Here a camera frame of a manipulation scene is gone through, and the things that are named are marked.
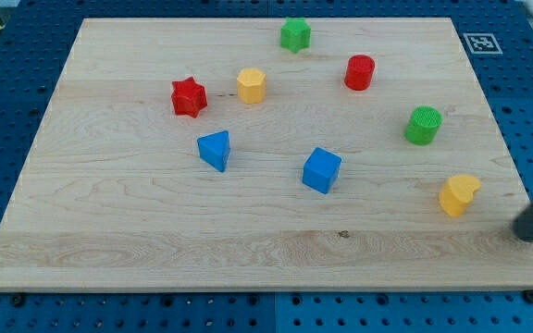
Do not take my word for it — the wooden board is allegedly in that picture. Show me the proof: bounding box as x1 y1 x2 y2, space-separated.
0 18 533 292

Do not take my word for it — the white fiducial marker tag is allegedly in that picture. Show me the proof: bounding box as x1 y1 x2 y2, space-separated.
463 32 502 55

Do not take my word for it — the green star block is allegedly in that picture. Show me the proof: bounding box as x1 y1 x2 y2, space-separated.
279 18 311 54

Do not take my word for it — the red cylinder block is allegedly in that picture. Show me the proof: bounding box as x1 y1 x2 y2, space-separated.
344 55 376 91

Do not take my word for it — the yellow hexagon block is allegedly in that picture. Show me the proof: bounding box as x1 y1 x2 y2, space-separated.
237 68 267 105

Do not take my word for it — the red star block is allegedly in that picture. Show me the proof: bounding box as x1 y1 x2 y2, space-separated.
171 77 207 118

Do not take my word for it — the blue cube block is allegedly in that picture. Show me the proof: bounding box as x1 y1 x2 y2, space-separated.
302 147 342 194

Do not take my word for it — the green cylinder block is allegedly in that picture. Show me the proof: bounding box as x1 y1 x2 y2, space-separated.
404 105 443 145

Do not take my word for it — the blue triangle block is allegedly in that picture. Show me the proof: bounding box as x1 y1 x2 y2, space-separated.
197 130 230 172

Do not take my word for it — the yellow heart block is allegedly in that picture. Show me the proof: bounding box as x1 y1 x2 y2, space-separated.
438 175 481 217

